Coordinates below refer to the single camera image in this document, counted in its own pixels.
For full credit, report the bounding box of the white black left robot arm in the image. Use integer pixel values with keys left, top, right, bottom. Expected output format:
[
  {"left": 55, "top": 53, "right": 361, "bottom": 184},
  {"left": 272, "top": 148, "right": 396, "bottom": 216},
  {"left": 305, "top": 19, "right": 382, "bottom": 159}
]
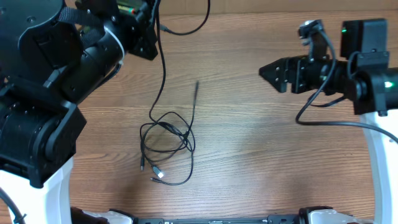
[{"left": 1, "top": 0, "right": 159, "bottom": 223}]

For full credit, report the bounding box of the black USB cable thick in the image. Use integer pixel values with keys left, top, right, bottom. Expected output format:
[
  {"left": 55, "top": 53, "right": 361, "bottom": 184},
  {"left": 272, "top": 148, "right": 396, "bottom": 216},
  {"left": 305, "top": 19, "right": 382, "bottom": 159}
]
[{"left": 139, "top": 1, "right": 211, "bottom": 186}]

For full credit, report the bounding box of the thin black micro USB cable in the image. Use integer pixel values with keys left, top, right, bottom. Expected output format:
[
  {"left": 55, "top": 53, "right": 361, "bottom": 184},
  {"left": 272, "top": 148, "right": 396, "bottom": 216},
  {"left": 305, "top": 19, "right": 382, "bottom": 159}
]
[{"left": 149, "top": 0, "right": 211, "bottom": 187}]

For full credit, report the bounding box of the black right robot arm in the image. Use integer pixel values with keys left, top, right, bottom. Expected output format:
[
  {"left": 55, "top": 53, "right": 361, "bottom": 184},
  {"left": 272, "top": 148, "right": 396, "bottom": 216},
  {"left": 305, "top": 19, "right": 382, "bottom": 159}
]
[{"left": 259, "top": 19, "right": 397, "bottom": 223}]

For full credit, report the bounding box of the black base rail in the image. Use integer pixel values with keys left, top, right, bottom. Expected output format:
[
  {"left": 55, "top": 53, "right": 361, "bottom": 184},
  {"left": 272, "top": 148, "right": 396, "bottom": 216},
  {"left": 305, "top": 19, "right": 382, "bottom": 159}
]
[{"left": 70, "top": 205, "right": 374, "bottom": 224}]

